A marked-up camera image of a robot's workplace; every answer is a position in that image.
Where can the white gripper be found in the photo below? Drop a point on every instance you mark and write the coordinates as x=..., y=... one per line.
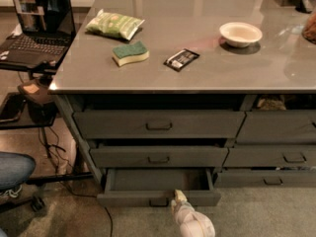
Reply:
x=180, y=207

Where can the grey drawer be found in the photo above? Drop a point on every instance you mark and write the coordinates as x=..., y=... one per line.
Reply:
x=278, y=127
x=271, y=156
x=156, y=187
x=158, y=156
x=265, y=179
x=158, y=124

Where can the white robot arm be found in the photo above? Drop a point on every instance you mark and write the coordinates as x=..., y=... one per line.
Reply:
x=202, y=228

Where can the black open laptop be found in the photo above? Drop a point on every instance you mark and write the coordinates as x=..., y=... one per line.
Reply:
x=48, y=30

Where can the black snack bar wrapper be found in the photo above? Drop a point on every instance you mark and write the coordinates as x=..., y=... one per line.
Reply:
x=181, y=59

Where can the green yellow sponge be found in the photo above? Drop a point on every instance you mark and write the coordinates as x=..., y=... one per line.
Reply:
x=130, y=53

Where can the person leg in jeans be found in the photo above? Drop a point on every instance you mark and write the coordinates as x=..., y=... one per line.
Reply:
x=15, y=169

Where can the black device with sticky note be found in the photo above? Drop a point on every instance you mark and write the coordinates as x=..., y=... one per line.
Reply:
x=40, y=104

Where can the white sneaker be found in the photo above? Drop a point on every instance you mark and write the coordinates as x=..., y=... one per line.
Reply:
x=12, y=193

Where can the white bowl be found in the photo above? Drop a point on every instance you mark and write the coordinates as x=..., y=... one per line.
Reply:
x=240, y=35

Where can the green chip bag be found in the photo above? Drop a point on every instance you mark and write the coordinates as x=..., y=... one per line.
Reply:
x=114, y=25

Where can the brown jar at edge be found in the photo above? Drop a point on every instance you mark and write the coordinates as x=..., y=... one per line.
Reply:
x=309, y=31

